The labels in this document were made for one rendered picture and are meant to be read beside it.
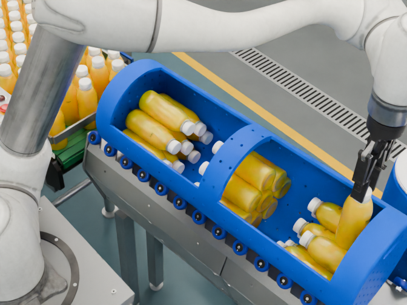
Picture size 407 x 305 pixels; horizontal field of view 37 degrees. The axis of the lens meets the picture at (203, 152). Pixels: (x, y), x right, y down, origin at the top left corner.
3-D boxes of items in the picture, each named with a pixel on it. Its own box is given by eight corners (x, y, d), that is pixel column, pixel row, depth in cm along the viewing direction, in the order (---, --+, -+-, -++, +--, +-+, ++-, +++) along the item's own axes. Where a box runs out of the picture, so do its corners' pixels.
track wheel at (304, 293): (318, 296, 152) (321, 295, 153) (304, 285, 154) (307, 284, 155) (310, 311, 153) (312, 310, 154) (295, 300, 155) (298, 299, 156)
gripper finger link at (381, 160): (374, 130, 124) (378, 126, 125) (367, 161, 133) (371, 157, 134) (390, 140, 123) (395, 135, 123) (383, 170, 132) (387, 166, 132)
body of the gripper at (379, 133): (395, 134, 115) (383, 167, 122) (417, 112, 120) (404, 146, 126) (361, 114, 119) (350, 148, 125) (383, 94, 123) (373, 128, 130)
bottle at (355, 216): (328, 238, 148) (340, 192, 137) (347, 225, 151) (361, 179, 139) (349, 256, 144) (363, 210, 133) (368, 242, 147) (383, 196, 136)
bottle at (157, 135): (144, 109, 181) (184, 136, 174) (134, 128, 183) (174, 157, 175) (130, 106, 175) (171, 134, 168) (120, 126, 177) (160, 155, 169)
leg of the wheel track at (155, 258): (155, 293, 263) (152, 199, 219) (146, 285, 266) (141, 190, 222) (165, 285, 267) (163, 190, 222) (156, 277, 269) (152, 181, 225)
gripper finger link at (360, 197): (370, 180, 129) (369, 182, 129) (363, 201, 134) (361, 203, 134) (358, 172, 131) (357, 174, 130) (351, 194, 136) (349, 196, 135)
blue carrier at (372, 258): (337, 341, 147) (364, 272, 127) (97, 157, 187) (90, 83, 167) (397, 270, 163) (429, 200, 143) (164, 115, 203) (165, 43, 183)
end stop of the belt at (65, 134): (55, 144, 191) (54, 138, 189) (54, 143, 191) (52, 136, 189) (148, 87, 212) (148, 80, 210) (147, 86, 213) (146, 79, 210)
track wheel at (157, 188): (168, 185, 176) (172, 185, 177) (157, 177, 178) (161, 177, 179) (162, 198, 177) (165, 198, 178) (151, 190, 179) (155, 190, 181)
